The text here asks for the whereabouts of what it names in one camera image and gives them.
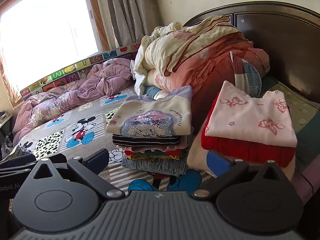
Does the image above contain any cream and lilac sweatshirt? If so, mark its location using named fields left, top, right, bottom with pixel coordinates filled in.
left=106, top=86, right=192, bottom=138

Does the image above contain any colourful folded clothes stack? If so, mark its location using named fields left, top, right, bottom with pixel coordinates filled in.
left=112, top=134, right=190, bottom=176

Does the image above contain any Mickey Mouse bed blanket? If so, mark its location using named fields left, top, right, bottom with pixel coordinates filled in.
left=3, top=87, right=210, bottom=193

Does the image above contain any dark desk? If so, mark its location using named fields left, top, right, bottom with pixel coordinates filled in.
left=0, top=112, right=13, bottom=143

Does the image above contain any red folded garment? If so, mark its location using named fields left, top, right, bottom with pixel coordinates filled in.
left=201, top=94, right=296, bottom=167

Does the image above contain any pink butterfly folded shirt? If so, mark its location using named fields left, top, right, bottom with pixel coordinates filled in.
left=204, top=81, right=297, bottom=148

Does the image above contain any pink crumpled duvet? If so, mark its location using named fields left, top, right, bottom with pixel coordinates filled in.
left=12, top=58, right=133, bottom=145

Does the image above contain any colourful alphabet foam mat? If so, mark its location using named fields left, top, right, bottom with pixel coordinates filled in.
left=20, top=43, right=140, bottom=101

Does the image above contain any cream and pink quilts pile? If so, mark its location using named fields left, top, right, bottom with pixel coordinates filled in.
left=131, top=16, right=270, bottom=132

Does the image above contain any dark wooden headboard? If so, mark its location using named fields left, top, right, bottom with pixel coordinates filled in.
left=185, top=1, right=320, bottom=102

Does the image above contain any grey curtain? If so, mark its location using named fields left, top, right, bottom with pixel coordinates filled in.
left=107, top=0, right=162, bottom=47

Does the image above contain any window with wooden frame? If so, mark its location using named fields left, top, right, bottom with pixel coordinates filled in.
left=1, top=0, right=110, bottom=107

